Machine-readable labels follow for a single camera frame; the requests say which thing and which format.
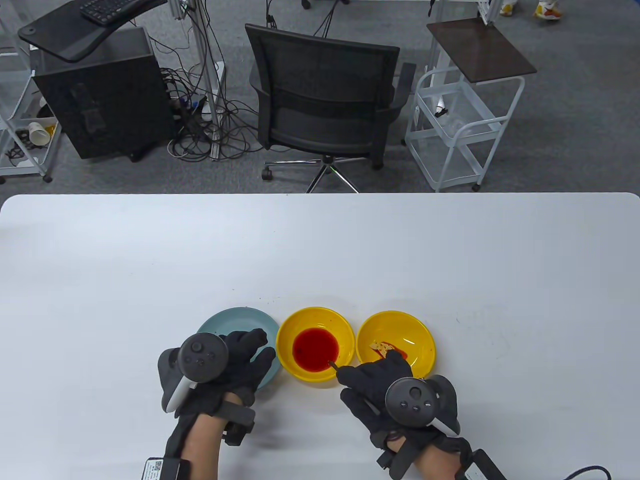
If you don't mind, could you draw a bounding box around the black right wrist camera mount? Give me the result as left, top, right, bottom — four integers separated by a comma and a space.
376, 435, 426, 480

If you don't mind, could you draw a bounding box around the person's left forearm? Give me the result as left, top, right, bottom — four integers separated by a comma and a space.
180, 412, 226, 480

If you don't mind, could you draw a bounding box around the pale dumpling with red sauce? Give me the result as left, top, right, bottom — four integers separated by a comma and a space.
369, 340, 408, 361

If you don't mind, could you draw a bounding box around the black labelled right forearm pack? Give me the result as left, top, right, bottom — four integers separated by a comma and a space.
457, 448, 508, 480

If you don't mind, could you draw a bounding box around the person's left hand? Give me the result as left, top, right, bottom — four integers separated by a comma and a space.
175, 327, 277, 418

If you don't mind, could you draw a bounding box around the black computer tower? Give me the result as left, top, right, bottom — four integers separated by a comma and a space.
31, 26, 177, 162

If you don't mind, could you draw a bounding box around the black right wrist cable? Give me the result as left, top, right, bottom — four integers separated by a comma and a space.
562, 466, 612, 480

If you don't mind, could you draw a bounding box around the black keyboard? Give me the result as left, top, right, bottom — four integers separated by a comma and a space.
80, 0, 151, 27

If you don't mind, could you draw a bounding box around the grey white right hand controller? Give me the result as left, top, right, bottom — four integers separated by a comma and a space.
384, 375, 462, 436

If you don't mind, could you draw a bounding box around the brown side table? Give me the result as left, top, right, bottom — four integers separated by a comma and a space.
426, 18, 537, 83

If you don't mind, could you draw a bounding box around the black desk board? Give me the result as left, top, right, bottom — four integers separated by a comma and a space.
18, 0, 168, 63

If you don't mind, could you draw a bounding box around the black labelled left forearm pack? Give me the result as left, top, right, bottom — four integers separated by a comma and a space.
144, 456, 192, 480

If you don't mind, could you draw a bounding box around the person's right forearm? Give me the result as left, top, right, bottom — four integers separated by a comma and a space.
412, 440, 463, 480

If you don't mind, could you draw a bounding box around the white wire cart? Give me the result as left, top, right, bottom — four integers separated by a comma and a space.
0, 47, 63, 185
404, 67, 526, 193

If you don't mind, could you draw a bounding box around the red soy sauce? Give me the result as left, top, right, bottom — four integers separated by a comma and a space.
292, 327, 341, 372

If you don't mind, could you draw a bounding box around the grey white hand controller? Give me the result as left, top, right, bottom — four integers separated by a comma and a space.
384, 375, 462, 436
158, 332, 230, 413

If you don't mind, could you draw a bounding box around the tangle of black cables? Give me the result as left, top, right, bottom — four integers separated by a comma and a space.
150, 30, 266, 162

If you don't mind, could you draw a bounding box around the person's right hand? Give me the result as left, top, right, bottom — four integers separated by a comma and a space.
336, 350, 473, 451

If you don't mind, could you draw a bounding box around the grey white left hand controller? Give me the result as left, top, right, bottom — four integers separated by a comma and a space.
158, 332, 230, 413

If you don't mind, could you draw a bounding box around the white paper cup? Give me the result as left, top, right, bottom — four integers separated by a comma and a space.
27, 121, 53, 146

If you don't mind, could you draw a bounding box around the teal plate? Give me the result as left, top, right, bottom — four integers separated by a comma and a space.
196, 306, 282, 393

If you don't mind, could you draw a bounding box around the black mesh office chair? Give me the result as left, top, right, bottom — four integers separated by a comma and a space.
245, 23, 417, 194

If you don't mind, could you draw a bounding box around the aluminium frame post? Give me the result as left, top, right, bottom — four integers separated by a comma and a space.
170, 0, 223, 161

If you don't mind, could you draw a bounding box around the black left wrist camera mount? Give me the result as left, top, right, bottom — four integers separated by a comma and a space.
215, 400, 257, 447

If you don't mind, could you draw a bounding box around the white power strip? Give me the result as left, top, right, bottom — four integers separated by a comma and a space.
200, 60, 227, 123

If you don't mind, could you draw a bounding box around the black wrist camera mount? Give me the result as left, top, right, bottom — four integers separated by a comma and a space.
376, 435, 426, 480
215, 400, 257, 447

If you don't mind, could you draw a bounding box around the yellow sauce bowl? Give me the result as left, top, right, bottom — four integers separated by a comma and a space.
275, 306, 356, 383

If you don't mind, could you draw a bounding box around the yellow dumpling bowl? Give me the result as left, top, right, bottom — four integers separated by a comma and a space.
356, 310, 436, 379

